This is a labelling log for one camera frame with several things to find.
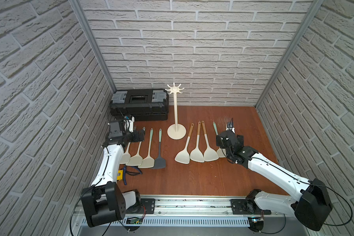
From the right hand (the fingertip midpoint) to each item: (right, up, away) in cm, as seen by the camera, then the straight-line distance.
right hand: (229, 135), depth 82 cm
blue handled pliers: (-61, -22, +2) cm, 65 cm away
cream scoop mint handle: (-63, -14, +9) cm, 65 cm away
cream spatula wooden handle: (-26, -14, +9) cm, 31 cm away
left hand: (-53, +4, +1) cm, 53 cm away
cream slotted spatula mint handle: (-55, -16, +5) cm, 57 cm away
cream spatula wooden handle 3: (-9, -13, +10) cm, 19 cm away
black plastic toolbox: (-54, +20, +16) cm, 59 cm away
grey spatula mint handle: (-41, -17, +5) cm, 45 cm away
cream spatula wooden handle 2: (-17, -13, +9) cm, 24 cm away
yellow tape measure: (-63, -24, -1) cm, 67 cm away
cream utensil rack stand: (-32, +1, +20) cm, 38 cm away
